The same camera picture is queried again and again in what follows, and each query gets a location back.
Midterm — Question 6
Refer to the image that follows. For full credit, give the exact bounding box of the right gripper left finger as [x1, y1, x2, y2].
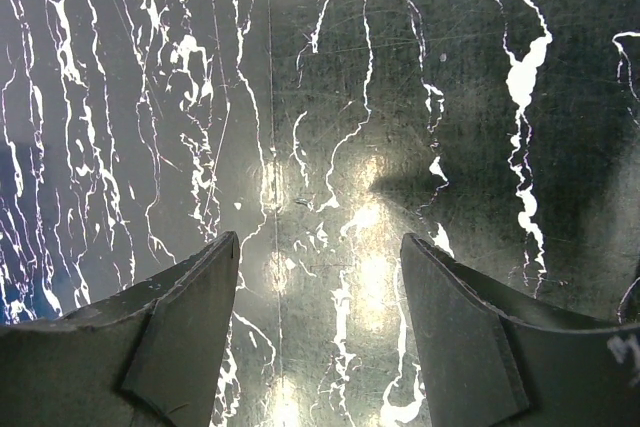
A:
[1, 232, 240, 426]

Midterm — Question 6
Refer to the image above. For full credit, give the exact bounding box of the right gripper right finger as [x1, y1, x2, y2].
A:
[401, 233, 639, 426]

